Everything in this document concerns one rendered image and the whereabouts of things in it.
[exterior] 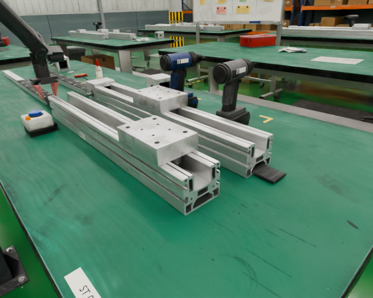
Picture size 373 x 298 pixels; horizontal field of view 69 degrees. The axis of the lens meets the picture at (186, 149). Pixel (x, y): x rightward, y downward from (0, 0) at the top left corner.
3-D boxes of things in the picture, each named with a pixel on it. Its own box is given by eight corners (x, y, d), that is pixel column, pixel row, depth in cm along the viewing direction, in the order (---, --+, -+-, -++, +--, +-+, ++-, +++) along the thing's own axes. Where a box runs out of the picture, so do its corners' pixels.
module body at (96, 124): (52, 117, 108) (47, 96, 104) (77, 110, 114) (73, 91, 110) (184, 216, 53) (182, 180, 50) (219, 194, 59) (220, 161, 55)
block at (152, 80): (142, 96, 129) (141, 76, 125) (164, 92, 135) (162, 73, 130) (153, 101, 122) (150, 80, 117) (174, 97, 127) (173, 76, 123)
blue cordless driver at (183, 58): (161, 110, 111) (157, 54, 101) (200, 100, 121) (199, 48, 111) (171, 115, 105) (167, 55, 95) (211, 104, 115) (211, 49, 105)
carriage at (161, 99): (134, 110, 94) (131, 90, 91) (159, 103, 100) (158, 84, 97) (161, 122, 83) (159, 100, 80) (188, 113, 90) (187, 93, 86)
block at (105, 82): (84, 103, 124) (80, 82, 119) (109, 97, 131) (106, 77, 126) (93, 107, 117) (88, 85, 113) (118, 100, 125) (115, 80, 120)
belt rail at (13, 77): (3, 75, 189) (2, 71, 187) (10, 74, 191) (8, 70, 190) (45, 104, 123) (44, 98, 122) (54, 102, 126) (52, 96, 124)
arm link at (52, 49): (28, 33, 107) (37, 50, 106) (58, 31, 114) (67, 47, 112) (29, 54, 117) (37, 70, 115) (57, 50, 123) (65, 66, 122)
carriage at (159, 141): (120, 152, 66) (116, 126, 63) (157, 138, 73) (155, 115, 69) (158, 178, 55) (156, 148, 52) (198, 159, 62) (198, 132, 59)
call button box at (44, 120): (25, 131, 96) (19, 114, 93) (53, 123, 101) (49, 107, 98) (31, 138, 90) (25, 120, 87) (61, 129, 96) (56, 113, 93)
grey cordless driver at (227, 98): (208, 130, 90) (209, 62, 80) (242, 115, 103) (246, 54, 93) (227, 136, 86) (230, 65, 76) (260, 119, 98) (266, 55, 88)
